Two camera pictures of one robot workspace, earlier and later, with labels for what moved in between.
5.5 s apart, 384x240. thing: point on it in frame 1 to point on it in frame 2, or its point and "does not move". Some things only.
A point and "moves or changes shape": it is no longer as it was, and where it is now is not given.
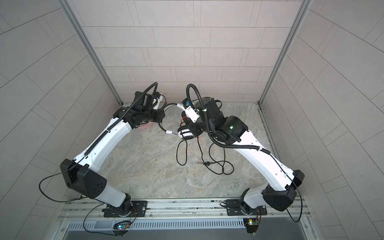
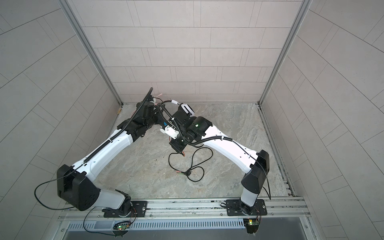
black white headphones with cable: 184,132 moves or changes shape
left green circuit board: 122,225 does not move
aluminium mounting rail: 278,210 does not move
